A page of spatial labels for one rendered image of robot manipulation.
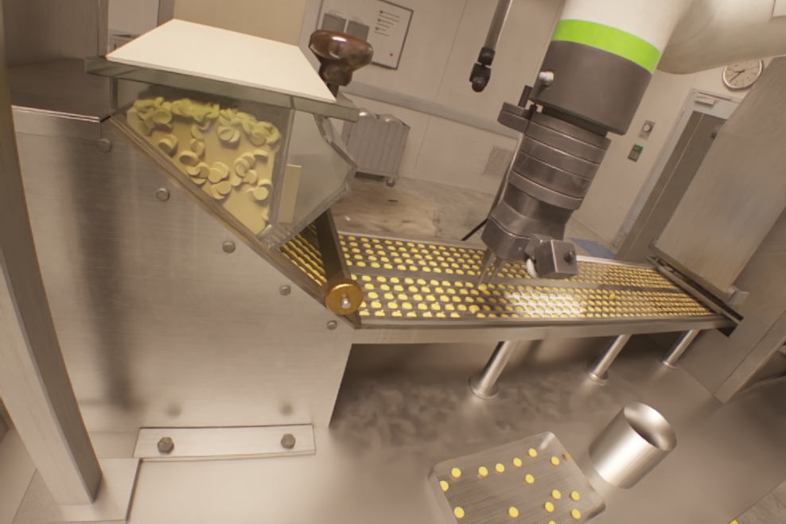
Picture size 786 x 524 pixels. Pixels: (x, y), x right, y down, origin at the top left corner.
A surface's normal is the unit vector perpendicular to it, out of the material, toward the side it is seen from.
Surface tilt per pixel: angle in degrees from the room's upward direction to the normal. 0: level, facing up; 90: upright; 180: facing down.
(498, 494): 0
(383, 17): 90
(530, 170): 90
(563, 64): 90
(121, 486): 0
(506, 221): 70
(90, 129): 90
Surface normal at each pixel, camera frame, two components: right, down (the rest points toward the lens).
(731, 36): -0.55, 0.78
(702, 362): -0.92, -0.10
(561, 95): -0.69, 0.13
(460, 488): 0.28, -0.86
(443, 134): 0.29, 0.50
